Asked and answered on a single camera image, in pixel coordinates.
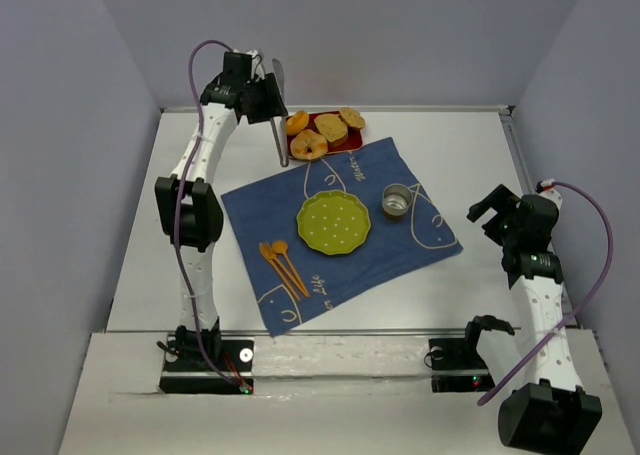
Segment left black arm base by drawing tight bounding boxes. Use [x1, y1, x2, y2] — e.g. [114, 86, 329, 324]
[157, 336, 255, 395]

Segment aluminium front rail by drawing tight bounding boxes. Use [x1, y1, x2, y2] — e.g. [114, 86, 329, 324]
[102, 327, 581, 340]

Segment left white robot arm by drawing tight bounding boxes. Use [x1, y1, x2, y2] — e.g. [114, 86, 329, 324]
[154, 50, 288, 361]

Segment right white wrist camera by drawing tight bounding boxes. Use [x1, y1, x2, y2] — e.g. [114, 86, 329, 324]
[535, 179, 563, 210]

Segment metal tongs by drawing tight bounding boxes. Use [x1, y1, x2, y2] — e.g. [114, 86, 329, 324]
[253, 50, 289, 168]

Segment green dotted plate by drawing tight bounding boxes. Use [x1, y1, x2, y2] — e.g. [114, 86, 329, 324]
[296, 190, 372, 256]

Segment metal cup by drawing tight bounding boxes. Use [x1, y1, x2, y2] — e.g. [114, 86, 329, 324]
[381, 183, 413, 221]

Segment orange wooden spoon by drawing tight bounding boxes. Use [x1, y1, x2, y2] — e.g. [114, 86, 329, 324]
[271, 240, 310, 298]

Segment brown bread slice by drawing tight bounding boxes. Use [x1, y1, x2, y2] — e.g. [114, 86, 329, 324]
[314, 113, 348, 148]

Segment blue fish placemat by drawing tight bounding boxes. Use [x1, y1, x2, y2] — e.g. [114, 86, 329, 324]
[222, 137, 463, 336]

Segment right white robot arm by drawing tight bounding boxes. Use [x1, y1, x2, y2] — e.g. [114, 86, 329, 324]
[464, 180, 602, 454]

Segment seeded bread roll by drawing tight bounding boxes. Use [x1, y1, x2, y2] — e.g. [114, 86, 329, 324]
[339, 107, 366, 130]

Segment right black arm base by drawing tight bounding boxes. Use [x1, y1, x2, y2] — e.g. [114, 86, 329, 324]
[423, 337, 494, 394]

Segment small orange bagel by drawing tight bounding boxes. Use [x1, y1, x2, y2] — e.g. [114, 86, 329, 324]
[285, 110, 309, 136]

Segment large glazed bagel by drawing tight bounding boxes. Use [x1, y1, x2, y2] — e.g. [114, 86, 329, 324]
[289, 129, 329, 161]

